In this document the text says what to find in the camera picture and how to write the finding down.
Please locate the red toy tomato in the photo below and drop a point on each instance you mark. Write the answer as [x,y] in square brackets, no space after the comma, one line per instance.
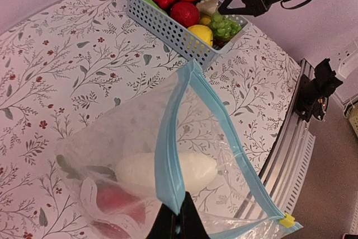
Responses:
[113,199]

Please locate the blue plastic basket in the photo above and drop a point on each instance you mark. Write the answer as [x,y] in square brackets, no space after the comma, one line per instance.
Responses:
[178,37]

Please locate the red toy cabbage ball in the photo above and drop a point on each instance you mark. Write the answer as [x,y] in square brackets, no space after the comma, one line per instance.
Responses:
[185,13]

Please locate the green toy grapes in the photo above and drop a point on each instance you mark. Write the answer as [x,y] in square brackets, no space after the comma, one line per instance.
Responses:
[224,29]

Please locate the front aluminium rail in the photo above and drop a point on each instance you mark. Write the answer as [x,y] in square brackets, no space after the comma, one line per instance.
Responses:
[286,167]

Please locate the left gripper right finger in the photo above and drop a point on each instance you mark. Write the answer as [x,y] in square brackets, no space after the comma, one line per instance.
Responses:
[191,226]

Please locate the yellow toy lemon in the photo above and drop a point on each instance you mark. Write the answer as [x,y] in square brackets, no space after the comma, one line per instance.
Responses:
[203,32]

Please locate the yellow toy banana piece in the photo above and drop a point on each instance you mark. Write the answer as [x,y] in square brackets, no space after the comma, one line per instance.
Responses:
[206,21]

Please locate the white toy garlic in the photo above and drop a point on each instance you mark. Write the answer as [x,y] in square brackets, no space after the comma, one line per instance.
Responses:
[208,7]

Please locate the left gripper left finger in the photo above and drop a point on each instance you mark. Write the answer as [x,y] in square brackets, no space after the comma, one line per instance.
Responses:
[165,225]

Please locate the floral table mat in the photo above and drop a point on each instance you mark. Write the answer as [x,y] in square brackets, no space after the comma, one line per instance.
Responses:
[64,67]

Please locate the clear zip top bag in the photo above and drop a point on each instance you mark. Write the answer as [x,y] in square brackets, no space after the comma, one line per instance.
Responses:
[174,139]

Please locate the light green toy lettuce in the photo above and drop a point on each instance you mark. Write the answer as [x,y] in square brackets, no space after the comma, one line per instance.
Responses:
[152,3]

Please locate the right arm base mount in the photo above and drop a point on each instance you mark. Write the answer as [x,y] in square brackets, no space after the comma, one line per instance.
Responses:
[313,94]

